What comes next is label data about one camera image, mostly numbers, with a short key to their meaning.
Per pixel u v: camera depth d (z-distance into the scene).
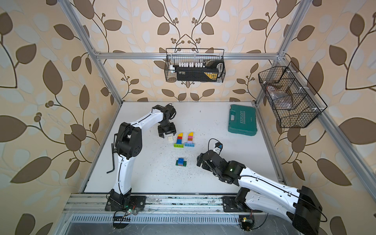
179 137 0.98
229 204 0.74
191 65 0.83
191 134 1.01
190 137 0.99
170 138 0.98
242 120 1.02
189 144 0.94
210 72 0.83
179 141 0.96
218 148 0.71
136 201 0.75
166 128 0.85
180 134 1.01
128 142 0.60
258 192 0.49
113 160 0.89
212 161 0.57
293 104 0.74
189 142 0.96
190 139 0.96
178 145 0.94
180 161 0.85
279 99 0.70
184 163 0.87
